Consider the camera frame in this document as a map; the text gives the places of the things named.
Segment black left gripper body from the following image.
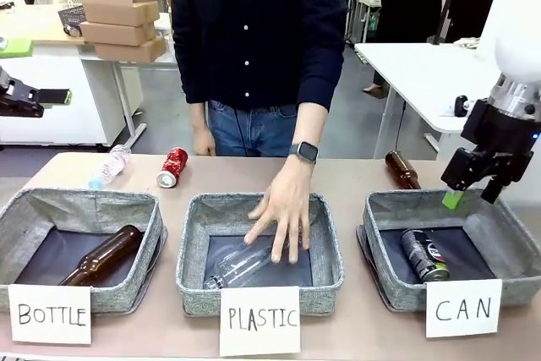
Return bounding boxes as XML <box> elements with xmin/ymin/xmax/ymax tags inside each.
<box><xmin>0</xmin><ymin>75</ymin><xmax>46</xmax><ymax>119</ymax></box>

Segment small black device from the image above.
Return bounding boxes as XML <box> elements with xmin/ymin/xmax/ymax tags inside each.
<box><xmin>453</xmin><ymin>94</ymin><xmax>471</xmax><ymax>118</ymax></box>

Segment background person in black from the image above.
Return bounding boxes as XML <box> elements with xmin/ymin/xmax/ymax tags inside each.
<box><xmin>361</xmin><ymin>0</ymin><xmax>451</xmax><ymax>94</ymax></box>

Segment grey fabric basket plastic label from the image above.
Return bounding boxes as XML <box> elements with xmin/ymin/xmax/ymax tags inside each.
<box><xmin>175</xmin><ymin>191</ymin><xmax>346</xmax><ymax>317</ymax></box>

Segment black drink can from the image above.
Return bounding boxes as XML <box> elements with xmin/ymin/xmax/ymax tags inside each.
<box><xmin>400</xmin><ymin>227</ymin><xmax>451</xmax><ymax>283</ymax></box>

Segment grey fabric basket can label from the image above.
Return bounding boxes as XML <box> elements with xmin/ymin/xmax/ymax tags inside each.
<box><xmin>355</xmin><ymin>189</ymin><xmax>541</xmax><ymax>314</ymax></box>

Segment white paper sign CAN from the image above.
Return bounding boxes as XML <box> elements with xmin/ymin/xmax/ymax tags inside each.
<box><xmin>424</xmin><ymin>278</ymin><xmax>504</xmax><ymax>339</ymax></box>

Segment open cardboard box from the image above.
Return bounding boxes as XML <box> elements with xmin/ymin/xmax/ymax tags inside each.
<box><xmin>80</xmin><ymin>0</ymin><xmax>161</xmax><ymax>28</ymax></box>

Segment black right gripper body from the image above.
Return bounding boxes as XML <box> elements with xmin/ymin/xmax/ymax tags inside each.
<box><xmin>473</xmin><ymin>112</ymin><xmax>537</xmax><ymax>184</ymax></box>

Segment green foam block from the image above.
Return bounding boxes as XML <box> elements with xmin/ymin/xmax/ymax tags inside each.
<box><xmin>0</xmin><ymin>36</ymin><xmax>35</xmax><ymax>59</ymax></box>

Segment closed cardboard box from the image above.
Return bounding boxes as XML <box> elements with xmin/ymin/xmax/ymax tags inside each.
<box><xmin>93</xmin><ymin>34</ymin><xmax>167</xmax><ymax>63</ymax></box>
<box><xmin>79</xmin><ymin>19</ymin><xmax>158</xmax><ymax>47</ymax></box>

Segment clear plastic bottle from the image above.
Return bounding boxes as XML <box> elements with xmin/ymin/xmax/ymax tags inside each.
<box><xmin>202</xmin><ymin>237</ymin><xmax>298</xmax><ymax>292</ymax></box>

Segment person's left forearm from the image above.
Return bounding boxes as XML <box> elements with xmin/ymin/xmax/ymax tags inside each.
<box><xmin>290</xmin><ymin>101</ymin><xmax>331</xmax><ymax>155</ymax></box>

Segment person's right forearm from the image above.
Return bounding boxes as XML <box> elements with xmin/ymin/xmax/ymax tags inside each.
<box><xmin>188</xmin><ymin>101</ymin><xmax>210</xmax><ymax>130</ymax></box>

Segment grey smartwatch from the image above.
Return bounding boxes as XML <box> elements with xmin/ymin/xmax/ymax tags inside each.
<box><xmin>288</xmin><ymin>142</ymin><xmax>320</xmax><ymax>165</ymax></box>

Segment white paper sign PLASTIC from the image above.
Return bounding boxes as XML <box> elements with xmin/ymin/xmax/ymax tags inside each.
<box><xmin>218</xmin><ymin>286</ymin><xmax>303</xmax><ymax>358</ymax></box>

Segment person's left hand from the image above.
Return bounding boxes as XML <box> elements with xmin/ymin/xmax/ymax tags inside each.
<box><xmin>243</xmin><ymin>156</ymin><xmax>316</xmax><ymax>265</ymax></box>

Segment dark navy button shirt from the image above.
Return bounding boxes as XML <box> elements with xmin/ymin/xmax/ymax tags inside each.
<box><xmin>171</xmin><ymin>0</ymin><xmax>349</xmax><ymax>115</ymax></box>

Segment person's right hand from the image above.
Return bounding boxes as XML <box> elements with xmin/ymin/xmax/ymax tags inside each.
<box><xmin>192</xmin><ymin>125</ymin><xmax>217</xmax><ymax>157</ymax></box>

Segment brown glass bottle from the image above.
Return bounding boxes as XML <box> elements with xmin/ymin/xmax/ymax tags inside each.
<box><xmin>384</xmin><ymin>150</ymin><xmax>423</xmax><ymax>190</ymax></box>
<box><xmin>57</xmin><ymin>224</ymin><xmax>145</xmax><ymax>287</ymax></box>

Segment blue jeans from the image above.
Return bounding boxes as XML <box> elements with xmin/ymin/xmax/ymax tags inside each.
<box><xmin>205</xmin><ymin>98</ymin><xmax>299</xmax><ymax>158</ymax></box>

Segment white table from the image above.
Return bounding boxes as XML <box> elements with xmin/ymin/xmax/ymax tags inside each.
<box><xmin>353</xmin><ymin>41</ymin><xmax>541</xmax><ymax>161</ymax></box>

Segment red cola can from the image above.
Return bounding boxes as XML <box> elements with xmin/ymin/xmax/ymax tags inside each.
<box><xmin>155</xmin><ymin>146</ymin><xmax>190</xmax><ymax>189</ymax></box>

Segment white paper sign BOTTLE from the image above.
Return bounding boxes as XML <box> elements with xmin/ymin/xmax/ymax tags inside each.
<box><xmin>7</xmin><ymin>283</ymin><xmax>93</xmax><ymax>346</ymax></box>

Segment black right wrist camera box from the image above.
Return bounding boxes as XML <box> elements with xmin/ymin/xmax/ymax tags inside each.
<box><xmin>462</xmin><ymin>98</ymin><xmax>500</xmax><ymax>145</ymax></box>

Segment plastic bottle pink label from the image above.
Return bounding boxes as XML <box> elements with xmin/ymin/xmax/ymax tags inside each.
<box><xmin>87</xmin><ymin>144</ymin><xmax>133</xmax><ymax>190</ymax></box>

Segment grey fabric basket bottle label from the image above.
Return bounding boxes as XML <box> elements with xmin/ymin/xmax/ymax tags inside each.
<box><xmin>0</xmin><ymin>186</ymin><xmax>169</xmax><ymax>315</ymax></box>

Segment white desk wooden top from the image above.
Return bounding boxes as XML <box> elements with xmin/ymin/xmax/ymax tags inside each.
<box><xmin>0</xmin><ymin>4</ymin><xmax>181</xmax><ymax>151</ymax></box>

